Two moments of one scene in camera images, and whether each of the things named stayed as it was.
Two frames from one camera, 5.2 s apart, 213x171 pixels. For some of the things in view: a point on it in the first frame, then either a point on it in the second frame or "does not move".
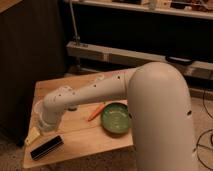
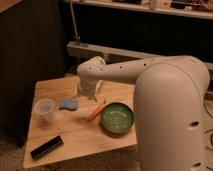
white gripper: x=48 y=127 to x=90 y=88
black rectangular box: x=38 y=152 does not move
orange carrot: x=98 y=111 does not move
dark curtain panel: x=33 y=48 does not move
